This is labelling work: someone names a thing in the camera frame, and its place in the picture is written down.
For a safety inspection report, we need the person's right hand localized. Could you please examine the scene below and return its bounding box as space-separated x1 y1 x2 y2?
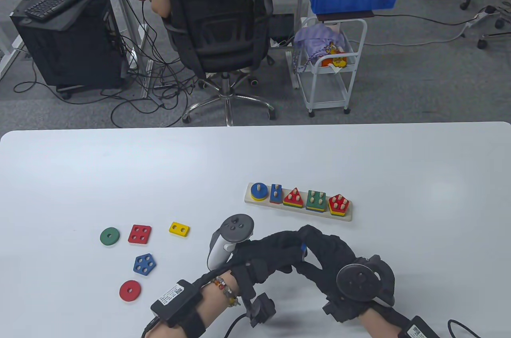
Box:
293 225 396 323

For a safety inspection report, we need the person's left hand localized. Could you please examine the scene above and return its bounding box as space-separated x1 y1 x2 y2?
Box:
230 230 308 304

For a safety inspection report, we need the red pentagon block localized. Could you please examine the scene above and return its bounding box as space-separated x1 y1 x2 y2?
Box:
328 194 351 213

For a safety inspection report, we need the green square block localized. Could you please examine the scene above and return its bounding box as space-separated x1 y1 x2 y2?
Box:
307 190 327 208

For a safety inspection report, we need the wooden post board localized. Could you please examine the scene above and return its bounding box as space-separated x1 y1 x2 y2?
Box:
244 182 354 222

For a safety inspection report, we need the blue pentagon block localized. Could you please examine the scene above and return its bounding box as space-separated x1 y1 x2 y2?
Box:
133 253 156 276

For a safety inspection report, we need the red square block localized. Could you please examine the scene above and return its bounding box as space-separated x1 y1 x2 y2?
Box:
128 225 152 245

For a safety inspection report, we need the red ring block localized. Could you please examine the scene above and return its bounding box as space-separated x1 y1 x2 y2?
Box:
119 280 141 302

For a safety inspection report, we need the green ring block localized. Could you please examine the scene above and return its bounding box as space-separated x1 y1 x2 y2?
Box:
100 227 120 247

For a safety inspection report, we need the person's right forearm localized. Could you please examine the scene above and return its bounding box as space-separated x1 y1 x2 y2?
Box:
357 306 424 338

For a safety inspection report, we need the person's left forearm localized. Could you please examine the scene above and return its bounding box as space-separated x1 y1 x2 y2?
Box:
142 270 242 338

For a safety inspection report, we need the black white hand controller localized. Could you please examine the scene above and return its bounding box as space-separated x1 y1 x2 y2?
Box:
207 214 255 270
336 255 396 307

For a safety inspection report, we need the black glove wrist module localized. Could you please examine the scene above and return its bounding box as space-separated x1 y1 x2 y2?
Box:
244 292 277 328

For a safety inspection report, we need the white rolling cart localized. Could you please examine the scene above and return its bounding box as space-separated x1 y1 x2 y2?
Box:
287 16 368 117

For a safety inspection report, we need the orange plush toy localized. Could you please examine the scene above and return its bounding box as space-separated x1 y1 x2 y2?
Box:
321 44 348 71

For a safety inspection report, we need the black mesh office chair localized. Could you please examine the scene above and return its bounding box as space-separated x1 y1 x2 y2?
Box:
161 0 277 127

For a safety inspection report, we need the black chair base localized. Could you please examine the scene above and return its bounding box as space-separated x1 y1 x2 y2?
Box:
477 4 511 50

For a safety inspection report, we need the black computer tower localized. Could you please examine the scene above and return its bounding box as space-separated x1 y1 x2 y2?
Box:
10 0 129 93

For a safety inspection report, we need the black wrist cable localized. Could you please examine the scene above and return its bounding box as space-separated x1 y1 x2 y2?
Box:
447 319 481 338
142 312 248 338

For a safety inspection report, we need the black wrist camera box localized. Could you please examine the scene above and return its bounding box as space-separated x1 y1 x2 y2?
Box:
399 316 440 338
151 279 206 328

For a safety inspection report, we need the tangle of black cables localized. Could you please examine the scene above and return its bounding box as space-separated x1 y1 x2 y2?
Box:
14 0 200 129

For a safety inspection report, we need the purple drawstring bag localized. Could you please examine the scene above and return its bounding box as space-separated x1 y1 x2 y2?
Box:
293 22 346 74

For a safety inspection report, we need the white floor cable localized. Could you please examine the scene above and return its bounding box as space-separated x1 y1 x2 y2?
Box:
357 20 479 48

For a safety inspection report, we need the white desk frame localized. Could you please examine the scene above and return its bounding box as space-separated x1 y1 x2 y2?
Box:
0 26 25 80
98 0 151 99

